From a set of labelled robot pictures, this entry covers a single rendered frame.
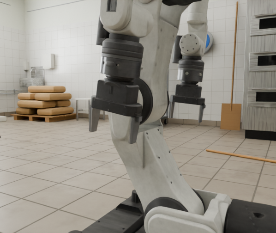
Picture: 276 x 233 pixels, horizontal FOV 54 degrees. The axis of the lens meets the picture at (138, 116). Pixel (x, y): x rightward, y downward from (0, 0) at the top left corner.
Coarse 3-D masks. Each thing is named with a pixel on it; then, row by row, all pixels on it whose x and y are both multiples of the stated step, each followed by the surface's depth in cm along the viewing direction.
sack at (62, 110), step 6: (42, 108) 541; (48, 108) 535; (54, 108) 540; (60, 108) 553; (66, 108) 568; (72, 108) 585; (42, 114) 538; (48, 114) 531; (54, 114) 535; (60, 114) 553
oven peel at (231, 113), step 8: (232, 72) 429; (232, 80) 427; (232, 88) 427; (232, 96) 427; (224, 104) 432; (232, 104) 426; (240, 104) 421; (224, 112) 432; (232, 112) 426; (240, 112) 420; (224, 120) 431; (232, 120) 426; (224, 128) 431; (232, 128) 425
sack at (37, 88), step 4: (28, 88) 568; (32, 88) 562; (36, 88) 558; (40, 88) 554; (44, 88) 550; (48, 88) 546; (52, 88) 543; (56, 88) 549; (60, 88) 561; (64, 88) 572; (32, 92) 570; (36, 92) 565; (40, 92) 561; (44, 92) 557; (48, 92) 553; (52, 92) 549; (56, 92) 556; (60, 92) 569
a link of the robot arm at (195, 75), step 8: (184, 72) 91; (192, 72) 90; (200, 72) 91; (184, 80) 92; (192, 80) 90; (200, 80) 92; (176, 88) 94; (184, 88) 93; (192, 88) 92; (200, 88) 93; (176, 96) 94; (184, 96) 93; (192, 96) 92; (200, 96) 94; (200, 104) 92
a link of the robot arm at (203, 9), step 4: (204, 0) 88; (208, 0) 89; (192, 4) 89; (196, 4) 88; (200, 4) 88; (204, 4) 88; (188, 8) 91; (192, 8) 89; (196, 8) 88; (200, 8) 88; (204, 8) 89; (188, 12) 91; (192, 12) 89; (200, 12) 88; (204, 12) 89
